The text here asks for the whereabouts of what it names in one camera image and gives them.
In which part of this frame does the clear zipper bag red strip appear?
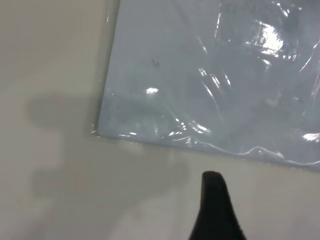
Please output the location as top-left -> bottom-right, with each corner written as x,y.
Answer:
90,0 -> 320,174

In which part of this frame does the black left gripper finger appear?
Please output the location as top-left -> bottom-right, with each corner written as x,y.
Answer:
189,170 -> 249,240

